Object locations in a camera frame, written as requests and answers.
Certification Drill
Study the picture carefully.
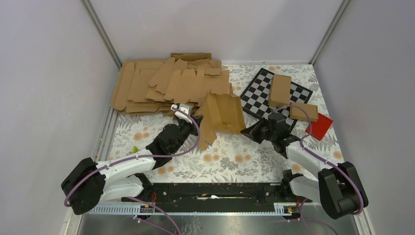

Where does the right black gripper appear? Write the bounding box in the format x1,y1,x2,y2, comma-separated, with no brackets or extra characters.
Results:
240,117,277,144

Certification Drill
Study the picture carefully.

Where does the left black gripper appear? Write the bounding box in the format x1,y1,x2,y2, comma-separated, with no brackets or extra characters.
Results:
171,115,203,154

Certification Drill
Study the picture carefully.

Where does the brown cardboard box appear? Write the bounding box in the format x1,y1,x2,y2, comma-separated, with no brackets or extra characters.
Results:
195,84,246,150

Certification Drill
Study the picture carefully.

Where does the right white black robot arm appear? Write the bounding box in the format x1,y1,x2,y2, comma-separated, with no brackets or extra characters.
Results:
240,113,369,219

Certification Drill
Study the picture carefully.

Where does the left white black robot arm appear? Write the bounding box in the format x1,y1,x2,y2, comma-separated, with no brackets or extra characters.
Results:
61,116,203,215

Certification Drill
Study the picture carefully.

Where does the folded cardboard box upright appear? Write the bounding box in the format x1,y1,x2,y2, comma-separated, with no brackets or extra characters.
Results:
268,74,291,107

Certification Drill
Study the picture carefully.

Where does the folded cardboard box flat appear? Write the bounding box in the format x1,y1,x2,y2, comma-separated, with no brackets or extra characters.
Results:
289,102,319,122

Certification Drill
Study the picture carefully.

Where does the red box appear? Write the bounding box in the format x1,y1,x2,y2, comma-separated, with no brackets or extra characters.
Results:
305,113,333,141

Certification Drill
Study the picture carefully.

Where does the black white checkerboard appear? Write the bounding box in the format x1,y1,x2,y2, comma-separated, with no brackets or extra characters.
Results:
240,69,313,132

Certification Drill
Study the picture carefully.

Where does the floral table mat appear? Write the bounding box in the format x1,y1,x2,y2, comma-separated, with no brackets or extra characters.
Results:
95,64,344,183

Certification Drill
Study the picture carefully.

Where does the stack of flat cardboard blanks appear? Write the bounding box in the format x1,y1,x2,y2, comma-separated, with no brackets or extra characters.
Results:
110,53,231,115

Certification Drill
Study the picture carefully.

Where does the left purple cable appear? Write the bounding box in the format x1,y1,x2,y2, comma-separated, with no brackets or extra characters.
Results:
64,105,202,235

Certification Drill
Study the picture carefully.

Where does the purple cable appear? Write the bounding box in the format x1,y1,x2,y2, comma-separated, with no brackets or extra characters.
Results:
276,104,366,235
64,105,202,235

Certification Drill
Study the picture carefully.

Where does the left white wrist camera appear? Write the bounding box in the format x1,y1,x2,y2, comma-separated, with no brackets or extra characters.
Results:
170,103,193,123

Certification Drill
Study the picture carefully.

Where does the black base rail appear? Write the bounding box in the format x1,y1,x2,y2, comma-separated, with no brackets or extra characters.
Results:
121,182,304,213

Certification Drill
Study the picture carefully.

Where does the grey cable duct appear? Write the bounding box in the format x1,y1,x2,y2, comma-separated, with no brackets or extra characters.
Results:
89,201,291,216

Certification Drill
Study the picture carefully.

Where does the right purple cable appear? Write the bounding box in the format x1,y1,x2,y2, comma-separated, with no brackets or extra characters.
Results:
276,104,366,235

